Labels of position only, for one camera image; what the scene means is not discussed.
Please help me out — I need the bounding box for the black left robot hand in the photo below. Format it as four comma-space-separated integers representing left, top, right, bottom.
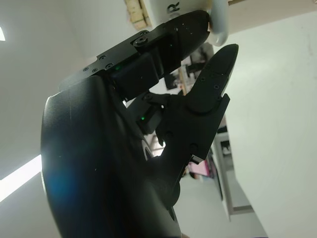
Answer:
40, 10, 240, 238

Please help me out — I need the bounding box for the white two-slot toaster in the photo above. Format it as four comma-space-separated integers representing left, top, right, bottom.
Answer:
146, 0, 317, 34

